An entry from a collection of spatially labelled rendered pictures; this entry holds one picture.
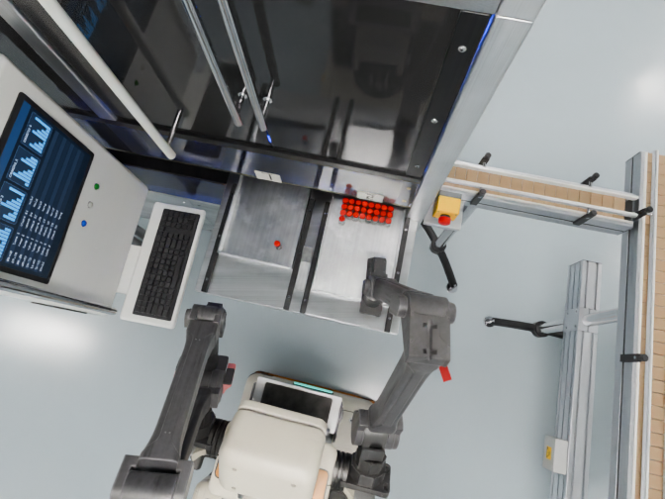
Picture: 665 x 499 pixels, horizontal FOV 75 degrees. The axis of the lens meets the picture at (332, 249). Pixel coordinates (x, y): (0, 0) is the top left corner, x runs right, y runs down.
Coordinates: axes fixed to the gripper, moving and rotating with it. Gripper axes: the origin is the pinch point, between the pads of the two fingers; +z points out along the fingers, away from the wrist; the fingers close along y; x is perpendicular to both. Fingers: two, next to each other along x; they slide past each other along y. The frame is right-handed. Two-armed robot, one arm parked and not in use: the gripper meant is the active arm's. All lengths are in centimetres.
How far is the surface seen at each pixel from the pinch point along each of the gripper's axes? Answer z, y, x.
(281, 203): 1.2, 29.2, 37.6
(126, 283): 10, -9, 87
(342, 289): 2.8, 3.4, 10.0
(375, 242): 2.1, 21.9, 2.3
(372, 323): 3.7, -5.6, -1.8
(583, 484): 41, -42, -90
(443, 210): -12.9, 31.4, -16.8
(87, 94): -45, 31, 85
